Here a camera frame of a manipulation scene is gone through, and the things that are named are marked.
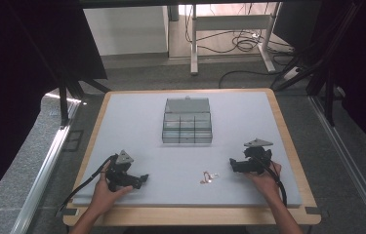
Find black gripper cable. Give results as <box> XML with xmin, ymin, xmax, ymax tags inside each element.
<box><xmin>252</xmin><ymin>155</ymin><xmax>288</xmax><ymax>208</ymax></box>
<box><xmin>56</xmin><ymin>154</ymin><xmax>119</xmax><ymax>218</ymax></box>

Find black tripod stand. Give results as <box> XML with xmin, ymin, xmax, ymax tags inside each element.
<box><xmin>272</xmin><ymin>0</ymin><xmax>364</xmax><ymax>128</ymax></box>
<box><xmin>7</xmin><ymin>0</ymin><xmax>111</xmax><ymax>129</ymax></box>

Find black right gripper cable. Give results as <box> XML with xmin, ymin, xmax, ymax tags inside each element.
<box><xmin>252</xmin><ymin>155</ymin><xmax>288</xmax><ymax>208</ymax></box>

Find white power strip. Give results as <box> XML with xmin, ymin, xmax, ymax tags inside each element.
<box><xmin>282</xmin><ymin>65</ymin><xmax>303</xmax><ymax>82</ymax></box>

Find person's right hand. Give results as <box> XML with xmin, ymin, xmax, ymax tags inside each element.
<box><xmin>242</xmin><ymin>161</ymin><xmax>283</xmax><ymax>205</ymax></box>

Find clear plastic compartment box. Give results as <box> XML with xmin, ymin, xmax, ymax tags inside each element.
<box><xmin>161</xmin><ymin>96</ymin><xmax>214</xmax><ymax>144</ymax></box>

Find small metal key ring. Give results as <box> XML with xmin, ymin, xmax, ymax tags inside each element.
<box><xmin>199</xmin><ymin>171</ymin><xmax>212</xmax><ymax>185</ymax></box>

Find white cabinet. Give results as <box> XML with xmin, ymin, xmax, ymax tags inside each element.
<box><xmin>83</xmin><ymin>5</ymin><xmax>170</xmax><ymax>57</ymax></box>

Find aluminium floor rail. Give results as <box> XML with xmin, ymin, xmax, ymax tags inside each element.
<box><xmin>9</xmin><ymin>93</ymin><xmax>84</xmax><ymax>234</ymax></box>
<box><xmin>307</xmin><ymin>95</ymin><xmax>366</xmax><ymax>234</ymax></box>

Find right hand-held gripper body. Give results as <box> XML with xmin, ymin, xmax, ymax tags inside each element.
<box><xmin>236</xmin><ymin>137</ymin><xmax>274</xmax><ymax>176</ymax></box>

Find black curtain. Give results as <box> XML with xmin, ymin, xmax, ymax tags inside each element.
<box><xmin>272</xmin><ymin>0</ymin><xmax>366</xmax><ymax>162</ymax></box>
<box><xmin>0</xmin><ymin>0</ymin><xmax>108</xmax><ymax>217</ymax></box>

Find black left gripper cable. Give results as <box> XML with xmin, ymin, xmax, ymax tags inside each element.
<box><xmin>56</xmin><ymin>154</ymin><xmax>119</xmax><ymax>218</ymax></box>

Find grey foam mat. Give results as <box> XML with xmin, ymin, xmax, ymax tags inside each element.
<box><xmin>72</xmin><ymin>91</ymin><xmax>304</xmax><ymax>208</ymax></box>

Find white desk frame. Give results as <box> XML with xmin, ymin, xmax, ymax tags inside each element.
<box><xmin>189</xmin><ymin>2</ymin><xmax>283</xmax><ymax>76</ymax></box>

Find wooden table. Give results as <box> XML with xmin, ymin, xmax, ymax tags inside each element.
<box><xmin>61</xmin><ymin>87</ymin><xmax>322</xmax><ymax>227</ymax></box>

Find black floor cables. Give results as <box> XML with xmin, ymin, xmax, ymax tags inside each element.
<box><xmin>183</xmin><ymin>3</ymin><xmax>299</xmax><ymax>90</ymax></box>

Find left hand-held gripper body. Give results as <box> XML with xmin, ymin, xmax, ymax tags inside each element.
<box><xmin>104</xmin><ymin>149</ymin><xmax>140</xmax><ymax>193</ymax></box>

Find person's left hand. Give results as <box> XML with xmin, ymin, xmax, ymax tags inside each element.
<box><xmin>89</xmin><ymin>161</ymin><xmax>134</xmax><ymax>216</ymax></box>

